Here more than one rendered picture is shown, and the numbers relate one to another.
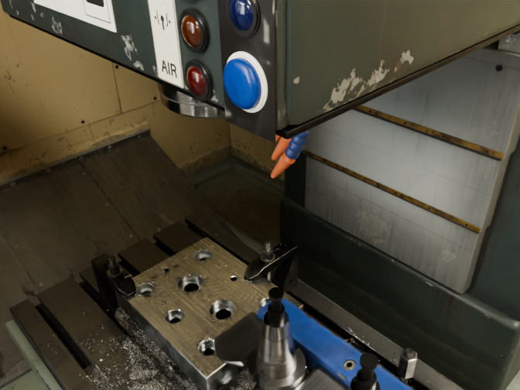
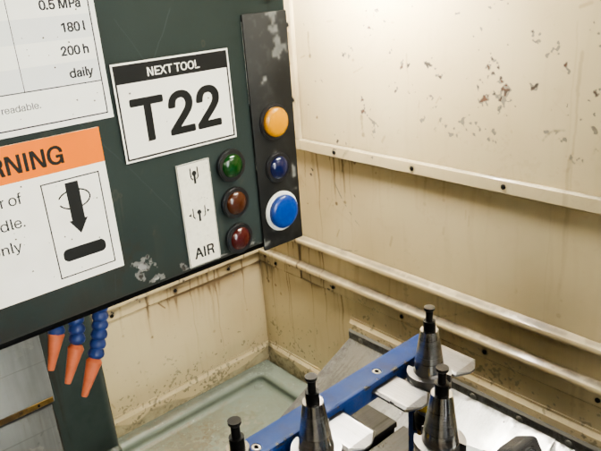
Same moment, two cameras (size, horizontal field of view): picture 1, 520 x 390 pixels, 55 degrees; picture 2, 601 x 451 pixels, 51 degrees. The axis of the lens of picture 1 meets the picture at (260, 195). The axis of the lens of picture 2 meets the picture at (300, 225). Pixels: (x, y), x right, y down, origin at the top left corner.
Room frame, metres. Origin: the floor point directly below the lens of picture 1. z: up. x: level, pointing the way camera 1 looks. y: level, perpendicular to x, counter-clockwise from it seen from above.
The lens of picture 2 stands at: (0.24, 0.54, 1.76)
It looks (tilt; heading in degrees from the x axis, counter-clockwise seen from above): 21 degrees down; 272
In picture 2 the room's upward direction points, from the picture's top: 4 degrees counter-clockwise
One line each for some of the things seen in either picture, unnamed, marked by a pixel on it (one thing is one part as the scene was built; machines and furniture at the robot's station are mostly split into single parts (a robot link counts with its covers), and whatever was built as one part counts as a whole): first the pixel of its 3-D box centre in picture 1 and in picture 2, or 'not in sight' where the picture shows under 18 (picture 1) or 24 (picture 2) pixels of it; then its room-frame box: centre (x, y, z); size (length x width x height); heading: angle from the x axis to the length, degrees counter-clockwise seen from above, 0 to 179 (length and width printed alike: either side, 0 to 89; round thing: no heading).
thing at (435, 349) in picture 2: not in sight; (428, 350); (0.11, -0.23, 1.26); 0.04 x 0.04 x 0.07
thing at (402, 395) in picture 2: not in sight; (403, 395); (0.15, -0.20, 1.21); 0.07 x 0.05 x 0.01; 132
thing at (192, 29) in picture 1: (192, 31); (235, 202); (0.32, 0.04, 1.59); 0.02 x 0.01 x 0.02; 42
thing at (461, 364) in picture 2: not in sight; (452, 361); (0.07, -0.27, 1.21); 0.07 x 0.05 x 0.01; 132
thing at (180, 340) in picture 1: (207, 305); not in sight; (0.70, 0.11, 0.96); 0.29 x 0.23 x 0.05; 42
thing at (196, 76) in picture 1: (196, 80); (240, 238); (0.32, 0.04, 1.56); 0.02 x 0.01 x 0.02; 42
